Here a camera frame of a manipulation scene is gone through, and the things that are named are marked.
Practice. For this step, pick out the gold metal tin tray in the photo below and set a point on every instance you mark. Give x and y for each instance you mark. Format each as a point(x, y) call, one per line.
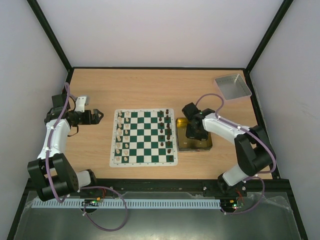
point(185, 144)

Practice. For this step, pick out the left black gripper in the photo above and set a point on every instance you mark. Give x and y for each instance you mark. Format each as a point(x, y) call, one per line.
point(88, 121)

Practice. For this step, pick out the silver square metal tin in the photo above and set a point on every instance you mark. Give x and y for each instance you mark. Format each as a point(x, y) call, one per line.
point(233, 87)

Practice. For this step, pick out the green white chess board mat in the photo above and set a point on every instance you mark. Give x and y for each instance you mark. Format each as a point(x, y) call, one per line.
point(144, 137)

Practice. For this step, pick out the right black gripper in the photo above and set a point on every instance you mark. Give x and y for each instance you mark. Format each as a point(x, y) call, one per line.
point(194, 135)

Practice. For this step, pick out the white slotted cable duct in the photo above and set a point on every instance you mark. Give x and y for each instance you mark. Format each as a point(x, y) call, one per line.
point(74, 203)

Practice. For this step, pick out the black aluminium frame rail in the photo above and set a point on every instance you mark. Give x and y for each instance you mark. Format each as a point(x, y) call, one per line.
point(209, 188)

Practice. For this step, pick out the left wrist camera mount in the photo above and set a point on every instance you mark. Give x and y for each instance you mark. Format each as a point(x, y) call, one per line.
point(81, 103)

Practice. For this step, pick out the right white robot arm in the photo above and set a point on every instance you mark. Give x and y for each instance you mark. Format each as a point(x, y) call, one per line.
point(252, 145)

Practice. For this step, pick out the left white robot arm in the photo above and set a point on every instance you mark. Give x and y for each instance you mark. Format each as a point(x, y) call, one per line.
point(51, 173)

